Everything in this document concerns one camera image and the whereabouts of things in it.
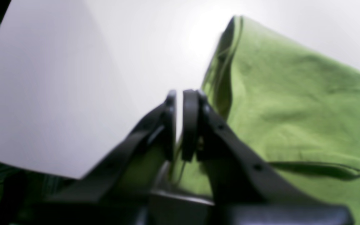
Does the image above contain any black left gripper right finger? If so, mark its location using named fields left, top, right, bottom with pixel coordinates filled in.
left=182, top=90, right=320, bottom=206

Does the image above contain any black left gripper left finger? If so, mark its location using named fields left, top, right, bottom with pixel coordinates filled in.
left=47, top=90, right=176, bottom=203

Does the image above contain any green T-shirt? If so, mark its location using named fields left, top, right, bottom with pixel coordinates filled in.
left=111, top=15, right=360, bottom=225

